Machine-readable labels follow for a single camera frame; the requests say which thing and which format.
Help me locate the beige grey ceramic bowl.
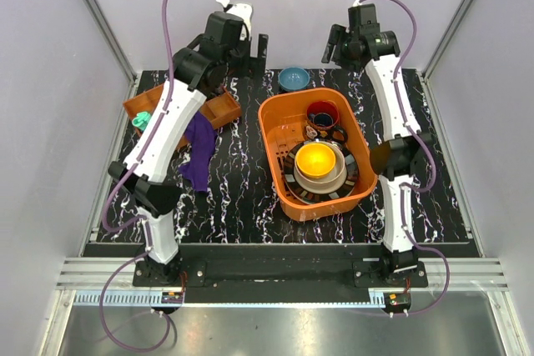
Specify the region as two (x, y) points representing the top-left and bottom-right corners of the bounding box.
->
(295, 142), (345, 194)

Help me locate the orange compartment organizer tray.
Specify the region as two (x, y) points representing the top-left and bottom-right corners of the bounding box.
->
(123, 84), (242, 130)

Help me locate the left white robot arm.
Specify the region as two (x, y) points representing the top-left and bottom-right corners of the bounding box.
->
(108, 3), (268, 286)

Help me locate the dark blue small cup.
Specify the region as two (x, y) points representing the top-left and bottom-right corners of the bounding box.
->
(310, 113), (336, 130)

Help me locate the yellow orange small bowl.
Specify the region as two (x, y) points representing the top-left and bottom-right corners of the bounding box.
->
(295, 143), (336, 178)

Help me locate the mint green sock bundle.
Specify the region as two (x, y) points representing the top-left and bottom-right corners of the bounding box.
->
(132, 112), (152, 132)

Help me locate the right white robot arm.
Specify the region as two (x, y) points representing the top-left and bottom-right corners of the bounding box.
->
(322, 1), (429, 287)

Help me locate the purple cloth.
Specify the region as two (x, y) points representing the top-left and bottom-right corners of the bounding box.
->
(179, 112), (217, 193)

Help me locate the black skull mug red inside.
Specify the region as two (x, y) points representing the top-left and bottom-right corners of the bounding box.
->
(304, 101), (348, 144)

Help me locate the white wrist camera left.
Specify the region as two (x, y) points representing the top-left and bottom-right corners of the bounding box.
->
(216, 0), (254, 33)

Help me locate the aluminium frame rail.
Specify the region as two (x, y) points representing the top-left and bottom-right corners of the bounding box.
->
(61, 0), (139, 82)

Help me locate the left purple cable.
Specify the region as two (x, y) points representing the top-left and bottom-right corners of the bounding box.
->
(98, 0), (230, 351)

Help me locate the orange plastic dish bin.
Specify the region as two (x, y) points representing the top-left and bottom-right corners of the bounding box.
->
(258, 88), (377, 222)

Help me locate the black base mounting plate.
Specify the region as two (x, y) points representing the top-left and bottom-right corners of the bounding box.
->
(133, 244), (428, 305)

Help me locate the black striped cream plate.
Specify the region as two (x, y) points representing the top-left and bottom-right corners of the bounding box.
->
(282, 140), (359, 204)

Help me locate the teal blue ceramic bowl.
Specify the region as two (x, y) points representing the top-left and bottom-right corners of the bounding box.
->
(278, 67), (310, 93)

